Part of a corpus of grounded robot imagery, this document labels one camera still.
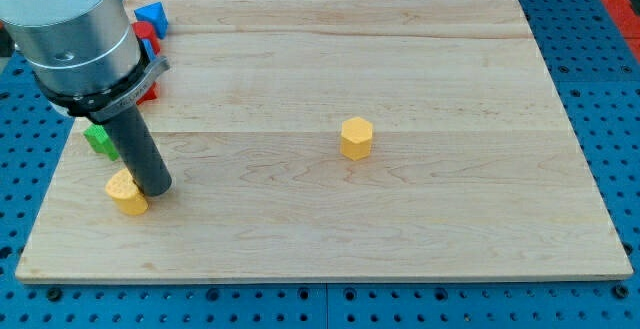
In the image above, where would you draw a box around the red block under flange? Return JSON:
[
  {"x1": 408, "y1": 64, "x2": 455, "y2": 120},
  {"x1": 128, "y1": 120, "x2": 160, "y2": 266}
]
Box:
[{"x1": 136, "y1": 82, "x2": 158, "y2": 105}]

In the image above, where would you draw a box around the grey pusher mounting flange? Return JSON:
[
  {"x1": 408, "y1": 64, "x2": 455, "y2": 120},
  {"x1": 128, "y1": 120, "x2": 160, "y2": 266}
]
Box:
[{"x1": 35, "y1": 56, "x2": 170, "y2": 123}]

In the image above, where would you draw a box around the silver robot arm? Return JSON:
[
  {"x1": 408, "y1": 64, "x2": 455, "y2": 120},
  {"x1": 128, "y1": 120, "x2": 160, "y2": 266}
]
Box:
[{"x1": 1, "y1": 0, "x2": 172, "y2": 196}]

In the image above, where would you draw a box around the green star block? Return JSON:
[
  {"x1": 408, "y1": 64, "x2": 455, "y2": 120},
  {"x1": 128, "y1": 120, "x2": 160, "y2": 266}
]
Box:
[{"x1": 83, "y1": 124, "x2": 119, "y2": 161}]

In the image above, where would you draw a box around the yellow hexagon block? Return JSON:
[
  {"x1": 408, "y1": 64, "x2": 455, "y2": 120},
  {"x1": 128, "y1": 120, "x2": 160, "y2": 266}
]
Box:
[{"x1": 340, "y1": 117, "x2": 373, "y2": 161}]

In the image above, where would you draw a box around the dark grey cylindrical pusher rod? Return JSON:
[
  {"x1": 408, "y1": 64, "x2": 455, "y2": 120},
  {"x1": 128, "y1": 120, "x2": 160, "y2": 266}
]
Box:
[{"x1": 103, "y1": 106, "x2": 172, "y2": 197}]

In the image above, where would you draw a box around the red round block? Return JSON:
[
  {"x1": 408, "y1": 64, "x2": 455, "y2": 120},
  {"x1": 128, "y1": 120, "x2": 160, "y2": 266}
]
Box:
[{"x1": 132, "y1": 21, "x2": 161, "y2": 54}]

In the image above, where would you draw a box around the wooden board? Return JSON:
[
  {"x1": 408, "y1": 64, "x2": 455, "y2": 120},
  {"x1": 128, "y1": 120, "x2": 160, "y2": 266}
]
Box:
[{"x1": 15, "y1": 0, "x2": 633, "y2": 284}]

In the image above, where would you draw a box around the yellow heart block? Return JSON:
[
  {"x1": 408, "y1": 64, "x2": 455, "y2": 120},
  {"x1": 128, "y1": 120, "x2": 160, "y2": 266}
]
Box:
[{"x1": 105, "y1": 168, "x2": 149, "y2": 216}]

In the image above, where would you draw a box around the blue triangle block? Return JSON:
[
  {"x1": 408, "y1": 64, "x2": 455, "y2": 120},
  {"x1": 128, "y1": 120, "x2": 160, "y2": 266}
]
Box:
[{"x1": 134, "y1": 2, "x2": 169, "y2": 39}]

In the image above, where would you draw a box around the blue block behind arm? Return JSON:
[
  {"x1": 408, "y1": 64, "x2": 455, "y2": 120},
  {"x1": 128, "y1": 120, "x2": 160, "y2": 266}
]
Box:
[{"x1": 141, "y1": 39, "x2": 156, "y2": 62}]

